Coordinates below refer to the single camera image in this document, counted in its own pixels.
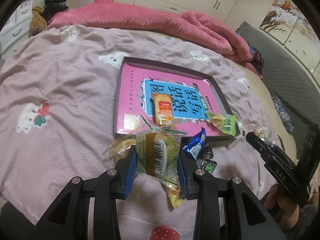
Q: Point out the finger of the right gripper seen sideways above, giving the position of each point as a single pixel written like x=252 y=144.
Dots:
x=266 y=151

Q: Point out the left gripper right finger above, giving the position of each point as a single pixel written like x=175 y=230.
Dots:
x=185 y=168

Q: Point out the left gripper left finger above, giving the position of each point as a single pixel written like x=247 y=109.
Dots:
x=126 y=170

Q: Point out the clear round cake packet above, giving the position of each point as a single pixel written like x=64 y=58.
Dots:
x=264 y=133

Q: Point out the blue foil snack packet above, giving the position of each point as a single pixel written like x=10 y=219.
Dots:
x=195 y=145

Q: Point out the green pea snack packet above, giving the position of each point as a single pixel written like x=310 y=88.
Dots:
x=209 y=165

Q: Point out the green clear pastry packet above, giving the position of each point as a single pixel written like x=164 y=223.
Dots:
x=157 y=150

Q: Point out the person's right hand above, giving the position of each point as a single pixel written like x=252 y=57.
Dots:
x=290 y=208

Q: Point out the clear yellow snack packet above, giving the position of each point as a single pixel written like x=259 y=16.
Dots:
x=119 y=149

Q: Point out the dark candy wrapper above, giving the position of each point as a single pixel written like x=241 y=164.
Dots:
x=205 y=154

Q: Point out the grey patterned cloth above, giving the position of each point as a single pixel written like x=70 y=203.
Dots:
x=284 y=116

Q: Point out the green milk snack packet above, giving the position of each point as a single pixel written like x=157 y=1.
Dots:
x=225 y=123

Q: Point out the orange cracker packet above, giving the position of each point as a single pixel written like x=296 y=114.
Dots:
x=163 y=109

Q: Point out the pink blue children's book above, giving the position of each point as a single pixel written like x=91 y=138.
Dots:
x=191 y=98

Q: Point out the grey padded headboard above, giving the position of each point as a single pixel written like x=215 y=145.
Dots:
x=287 y=80

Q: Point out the dark shallow box tray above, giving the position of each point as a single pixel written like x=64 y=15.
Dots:
x=165 y=67

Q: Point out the dark clothes on pillow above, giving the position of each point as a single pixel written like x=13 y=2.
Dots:
x=258 y=61

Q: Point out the pink patterned bed sheet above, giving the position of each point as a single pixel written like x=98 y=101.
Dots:
x=57 y=105

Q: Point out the pink red quilt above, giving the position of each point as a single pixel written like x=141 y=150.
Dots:
x=192 y=26

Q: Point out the brown plush toy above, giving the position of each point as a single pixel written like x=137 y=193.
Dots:
x=38 y=23

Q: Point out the white drawer cabinet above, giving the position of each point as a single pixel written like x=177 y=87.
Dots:
x=17 y=25

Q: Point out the black folded clothes pile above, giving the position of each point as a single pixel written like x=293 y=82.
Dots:
x=52 y=7

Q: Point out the floral wall painting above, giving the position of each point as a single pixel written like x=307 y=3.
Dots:
x=286 y=23

